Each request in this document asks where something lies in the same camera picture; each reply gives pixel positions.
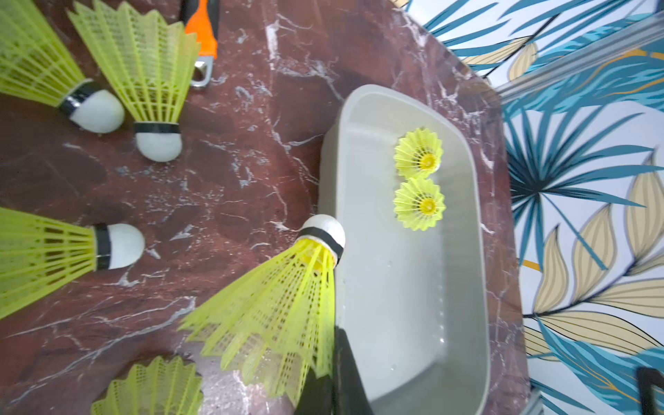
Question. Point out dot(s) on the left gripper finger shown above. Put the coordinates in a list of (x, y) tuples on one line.
[(340, 393)]

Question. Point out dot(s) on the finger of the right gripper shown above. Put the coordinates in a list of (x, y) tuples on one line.
[(648, 379)]

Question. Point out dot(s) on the yellow-green shuttlecock three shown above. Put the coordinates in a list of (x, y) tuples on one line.
[(276, 323)]

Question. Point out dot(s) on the yellow-green shuttlecock one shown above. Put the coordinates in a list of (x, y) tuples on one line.
[(419, 204)]

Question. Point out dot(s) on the grey plastic storage tray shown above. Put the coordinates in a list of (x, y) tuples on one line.
[(412, 303)]

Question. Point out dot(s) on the yellow-green shuttlecock two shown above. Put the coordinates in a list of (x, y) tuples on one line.
[(418, 154)]

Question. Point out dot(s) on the yellow-green shuttlecock seven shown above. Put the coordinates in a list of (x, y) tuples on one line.
[(161, 387)]

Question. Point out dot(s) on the yellow-green shuttlecock six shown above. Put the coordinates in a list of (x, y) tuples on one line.
[(40, 255)]

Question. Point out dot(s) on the yellow-green shuttlecock five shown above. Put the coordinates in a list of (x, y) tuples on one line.
[(149, 63)]

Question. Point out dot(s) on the yellow-green shuttlecock four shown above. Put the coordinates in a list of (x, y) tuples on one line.
[(36, 66)]

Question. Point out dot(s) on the right aluminium frame post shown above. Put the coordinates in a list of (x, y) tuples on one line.
[(599, 52)]

